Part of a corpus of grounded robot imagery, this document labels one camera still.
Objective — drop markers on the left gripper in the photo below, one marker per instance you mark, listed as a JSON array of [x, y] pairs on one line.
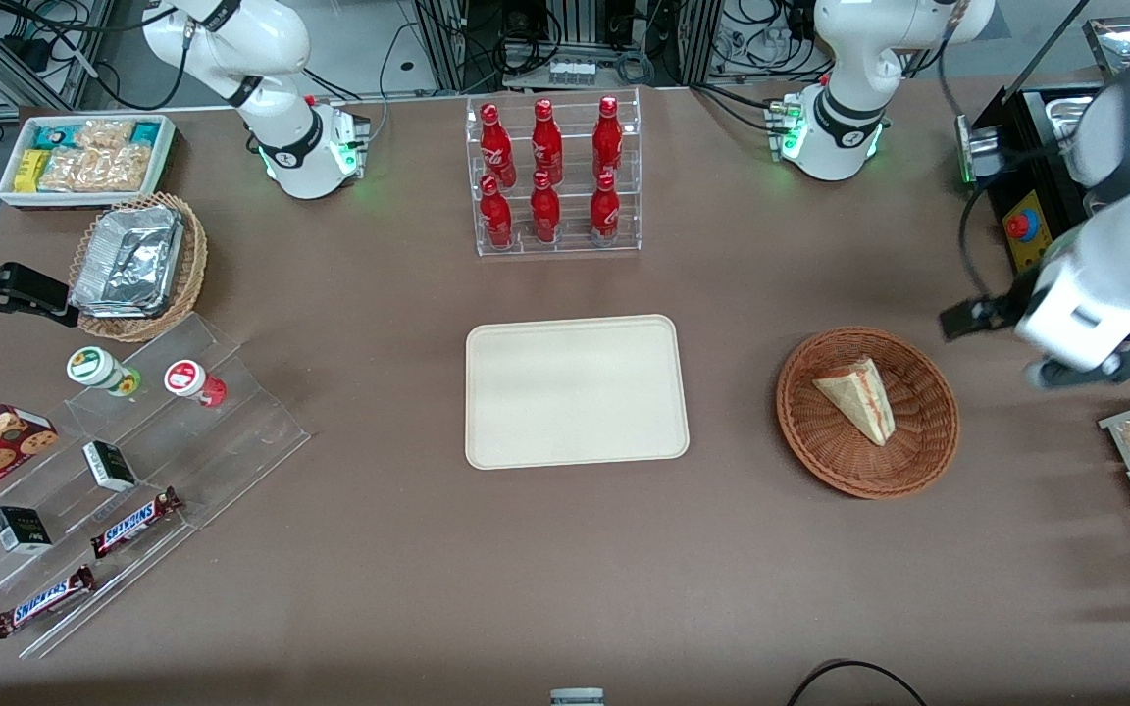
[[1000, 310]]

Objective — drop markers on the triangular sandwich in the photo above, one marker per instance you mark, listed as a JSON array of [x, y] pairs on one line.
[[859, 397]]

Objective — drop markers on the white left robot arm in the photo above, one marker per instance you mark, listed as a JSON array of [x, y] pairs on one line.
[[845, 59]]

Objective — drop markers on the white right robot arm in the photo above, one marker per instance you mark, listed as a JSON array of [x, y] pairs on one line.
[[281, 59]]

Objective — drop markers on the brown wicker basket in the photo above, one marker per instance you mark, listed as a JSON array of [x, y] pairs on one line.
[[903, 451]]

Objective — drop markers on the light wicker basket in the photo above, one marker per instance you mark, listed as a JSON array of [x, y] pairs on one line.
[[194, 260]]

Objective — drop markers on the beige plastic tray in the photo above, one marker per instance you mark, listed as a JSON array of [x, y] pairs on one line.
[[575, 392]]

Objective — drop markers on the green lid cup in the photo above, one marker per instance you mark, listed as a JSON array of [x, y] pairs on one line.
[[94, 366]]

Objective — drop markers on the aluminium foil container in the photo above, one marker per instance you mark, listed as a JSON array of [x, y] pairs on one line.
[[128, 260]]

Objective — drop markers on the white snack bin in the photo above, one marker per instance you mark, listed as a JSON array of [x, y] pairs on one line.
[[8, 194]]

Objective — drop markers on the yellow snack pack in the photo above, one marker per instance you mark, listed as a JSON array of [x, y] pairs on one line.
[[30, 172]]

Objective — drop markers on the large clear cracker bag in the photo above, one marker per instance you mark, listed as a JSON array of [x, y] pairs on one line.
[[94, 169]]

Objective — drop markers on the teal snack pack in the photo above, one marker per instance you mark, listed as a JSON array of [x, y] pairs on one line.
[[145, 133], [55, 134]]

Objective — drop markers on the red lid cup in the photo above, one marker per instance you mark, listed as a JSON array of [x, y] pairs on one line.
[[187, 378]]

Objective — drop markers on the small clear cracker bag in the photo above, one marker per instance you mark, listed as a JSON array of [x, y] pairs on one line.
[[104, 133]]

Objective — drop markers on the small black box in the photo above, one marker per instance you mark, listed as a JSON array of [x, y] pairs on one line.
[[109, 466], [21, 529]]

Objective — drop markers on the black food warmer cabinet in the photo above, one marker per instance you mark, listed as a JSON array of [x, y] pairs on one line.
[[1026, 127]]

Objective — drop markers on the steel food pan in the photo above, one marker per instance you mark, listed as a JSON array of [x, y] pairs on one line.
[[1060, 113]]

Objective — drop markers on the clear acrylic stepped shelf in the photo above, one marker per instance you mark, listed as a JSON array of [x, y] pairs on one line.
[[231, 441]]

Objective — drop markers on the brown Snickers bar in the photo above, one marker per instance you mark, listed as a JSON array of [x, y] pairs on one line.
[[40, 601], [133, 523]]

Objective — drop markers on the red cola bottle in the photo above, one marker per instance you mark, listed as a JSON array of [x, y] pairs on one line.
[[607, 142], [544, 214], [604, 214], [496, 218], [546, 145], [496, 147]]

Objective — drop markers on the clear acrylic bottle rack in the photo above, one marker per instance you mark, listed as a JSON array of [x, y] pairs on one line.
[[575, 235]]

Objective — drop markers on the white power strip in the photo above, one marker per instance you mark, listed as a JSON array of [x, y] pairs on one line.
[[572, 73]]

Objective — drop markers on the dark grey left wrist camera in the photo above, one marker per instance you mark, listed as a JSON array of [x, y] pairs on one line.
[[1104, 371]]

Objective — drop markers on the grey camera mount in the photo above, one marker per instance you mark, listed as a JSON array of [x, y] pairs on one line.
[[577, 697]]

